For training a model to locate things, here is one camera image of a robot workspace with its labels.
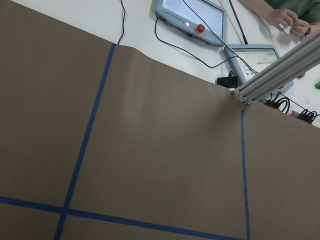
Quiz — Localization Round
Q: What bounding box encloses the teach pendant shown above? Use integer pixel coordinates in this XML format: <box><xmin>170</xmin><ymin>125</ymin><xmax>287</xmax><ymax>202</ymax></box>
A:
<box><xmin>224</xmin><ymin>44</ymin><xmax>280</xmax><ymax>86</ymax></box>
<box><xmin>155</xmin><ymin>0</ymin><xmax>227</xmax><ymax>47</ymax></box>

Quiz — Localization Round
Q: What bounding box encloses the person right hand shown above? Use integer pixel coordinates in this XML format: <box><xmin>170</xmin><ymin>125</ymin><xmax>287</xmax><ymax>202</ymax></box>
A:
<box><xmin>289</xmin><ymin>19</ymin><xmax>310</xmax><ymax>39</ymax></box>

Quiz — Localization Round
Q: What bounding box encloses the green plastic tool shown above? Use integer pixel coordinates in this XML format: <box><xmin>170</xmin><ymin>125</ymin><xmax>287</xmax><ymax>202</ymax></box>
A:
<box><xmin>314</xmin><ymin>81</ymin><xmax>320</xmax><ymax>90</ymax></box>

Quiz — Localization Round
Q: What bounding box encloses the left teach pendant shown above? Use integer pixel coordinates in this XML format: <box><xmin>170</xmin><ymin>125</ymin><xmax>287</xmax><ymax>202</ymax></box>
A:
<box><xmin>155</xmin><ymin>0</ymin><xmax>227</xmax><ymax>47</ymax></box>

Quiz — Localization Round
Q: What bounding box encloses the right teach pendant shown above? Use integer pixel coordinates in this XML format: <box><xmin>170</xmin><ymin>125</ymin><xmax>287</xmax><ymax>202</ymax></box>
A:
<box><xmin>224</xmin><ymin>44</ymin><xmax>280</xmax><ymax>86</ymax></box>

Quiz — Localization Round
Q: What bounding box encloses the aluminium frame post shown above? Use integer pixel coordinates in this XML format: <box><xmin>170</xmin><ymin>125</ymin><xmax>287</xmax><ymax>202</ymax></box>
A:
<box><xmin>233</xmin><ymin>32</ymin><xmax>320</xmax><ymax>106</ymax></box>

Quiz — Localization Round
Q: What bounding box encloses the person in green shirt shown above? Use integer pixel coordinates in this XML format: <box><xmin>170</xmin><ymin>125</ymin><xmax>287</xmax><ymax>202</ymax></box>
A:
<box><xmin>240</xmin><ymin>0</ymin><xmax>320</xmax><ymax>40</ymax></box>

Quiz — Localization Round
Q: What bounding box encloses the person left hand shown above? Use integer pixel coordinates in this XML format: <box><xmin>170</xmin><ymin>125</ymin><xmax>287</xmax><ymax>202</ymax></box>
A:
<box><xmin>265</xmin><ymin>8</ymin><xmax>298</xmax><ymax>32</ymax></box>

